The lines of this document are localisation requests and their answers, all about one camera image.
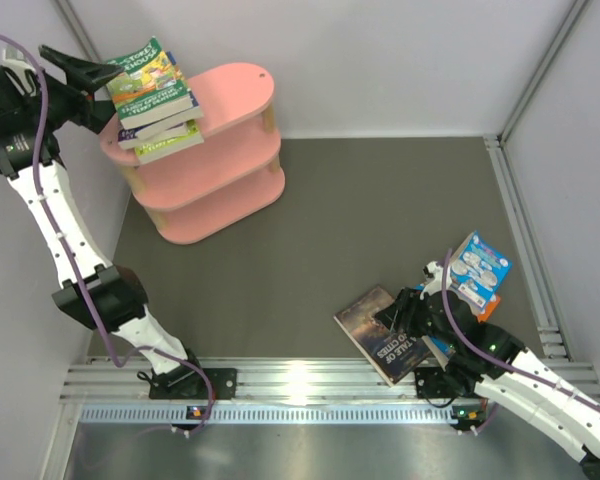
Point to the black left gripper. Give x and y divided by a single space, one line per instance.
83 77

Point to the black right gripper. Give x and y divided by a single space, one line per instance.
403 311

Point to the dark Tale of Two Cities book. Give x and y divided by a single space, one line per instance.
392 362

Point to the green 104-Storey Treehouse book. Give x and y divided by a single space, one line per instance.
148 90

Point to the purple 52-Storey Treehouse book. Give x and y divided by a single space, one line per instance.
132 138

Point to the lime 65-Storey Treehouse book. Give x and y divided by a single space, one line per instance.
157 150

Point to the blue 91-Storey Treehouse book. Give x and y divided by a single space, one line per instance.
179 74

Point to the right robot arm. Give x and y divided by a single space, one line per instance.
487 361

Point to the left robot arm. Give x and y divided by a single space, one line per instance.
92 289

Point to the blue cartoon paperback book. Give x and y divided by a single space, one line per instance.
440 347

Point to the orange paperback book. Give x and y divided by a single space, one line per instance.
489 308

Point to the light blue maze activity book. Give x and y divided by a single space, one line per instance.
477 270

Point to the pink three-tier shelf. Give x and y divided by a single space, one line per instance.
232 174

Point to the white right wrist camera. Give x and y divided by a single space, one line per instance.
435 275

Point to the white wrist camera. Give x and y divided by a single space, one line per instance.
15 60
435 275

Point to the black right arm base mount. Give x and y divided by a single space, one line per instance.
439 387

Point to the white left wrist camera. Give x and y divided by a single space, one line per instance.
15 60

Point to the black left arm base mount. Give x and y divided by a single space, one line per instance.
215 382

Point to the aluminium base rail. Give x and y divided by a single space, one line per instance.
265 391

